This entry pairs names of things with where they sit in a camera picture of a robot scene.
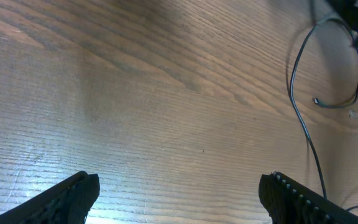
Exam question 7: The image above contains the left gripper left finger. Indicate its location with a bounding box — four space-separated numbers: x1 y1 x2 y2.
0 171 100 224

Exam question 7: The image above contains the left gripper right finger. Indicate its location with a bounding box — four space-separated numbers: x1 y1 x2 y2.
259 172 358 224

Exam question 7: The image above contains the black USB cable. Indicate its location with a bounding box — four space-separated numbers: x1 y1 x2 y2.
287 17 358 212

